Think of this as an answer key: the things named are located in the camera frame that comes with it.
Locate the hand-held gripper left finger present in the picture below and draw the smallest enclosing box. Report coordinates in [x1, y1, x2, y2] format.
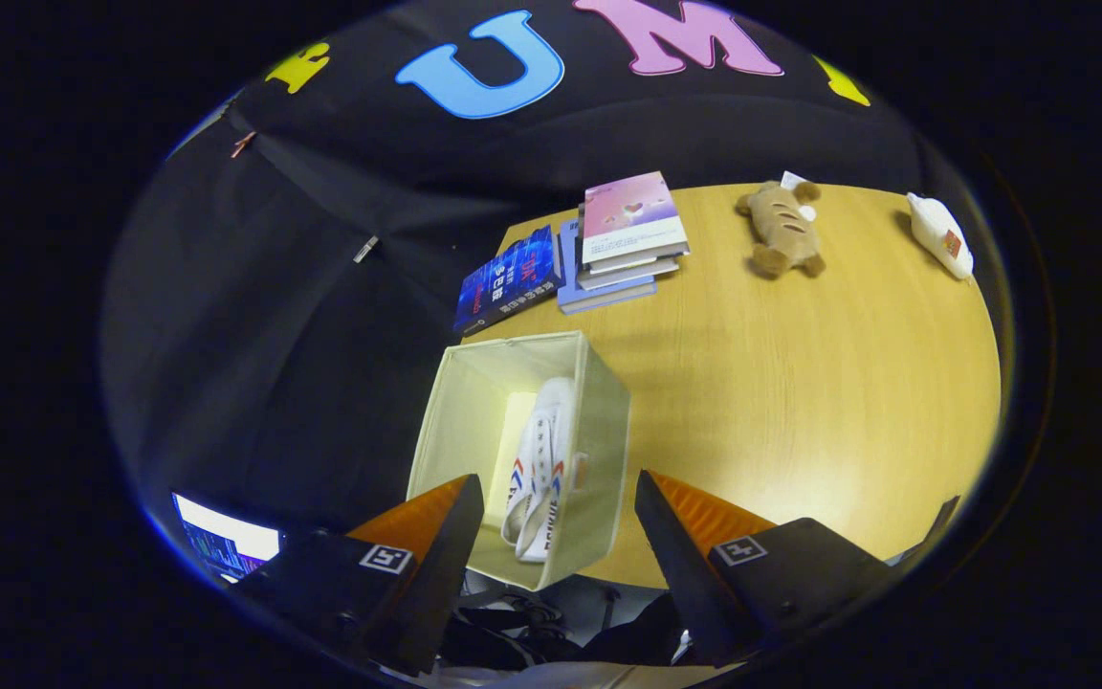
[231, 474, 485, 677]

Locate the black backdrop cloth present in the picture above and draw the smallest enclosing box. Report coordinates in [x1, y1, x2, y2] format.
[101, 0, 982, 537]

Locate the cream fabric storage box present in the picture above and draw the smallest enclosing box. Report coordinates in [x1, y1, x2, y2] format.
[406, 331, 631, 592]

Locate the dark blue printed book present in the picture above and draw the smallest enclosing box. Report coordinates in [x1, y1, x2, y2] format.
[453, 225, 563, 336]

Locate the brown plush toy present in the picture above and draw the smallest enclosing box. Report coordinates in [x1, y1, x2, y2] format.
[738, 180, 825, 278]

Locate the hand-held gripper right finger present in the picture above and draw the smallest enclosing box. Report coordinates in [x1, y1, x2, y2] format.
[634, 469, 896, 668]

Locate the pink cover book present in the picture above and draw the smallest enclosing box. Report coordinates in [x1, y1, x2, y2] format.
[582, 171, 691, 266]

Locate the white striped sneaker shoe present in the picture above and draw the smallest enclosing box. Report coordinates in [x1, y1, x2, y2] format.
[518, 376, 579, 563]
[501, 411, 548, 548]

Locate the computer monitor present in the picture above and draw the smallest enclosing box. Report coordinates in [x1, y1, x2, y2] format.
[173, 493, 281, 583]

